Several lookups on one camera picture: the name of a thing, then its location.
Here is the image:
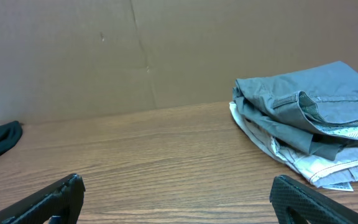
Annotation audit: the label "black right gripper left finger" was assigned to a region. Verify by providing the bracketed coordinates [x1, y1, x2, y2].
[0, 174, 86, 224]

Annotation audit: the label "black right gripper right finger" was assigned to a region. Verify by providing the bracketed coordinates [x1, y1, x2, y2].
[269, 175, 358, 224]

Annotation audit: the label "white folded garment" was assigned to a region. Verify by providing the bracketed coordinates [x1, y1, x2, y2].
[229, 102, 358, 192]

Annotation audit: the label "grey folded shorts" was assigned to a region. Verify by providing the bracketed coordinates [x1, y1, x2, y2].
[232, 62, 358, 161]

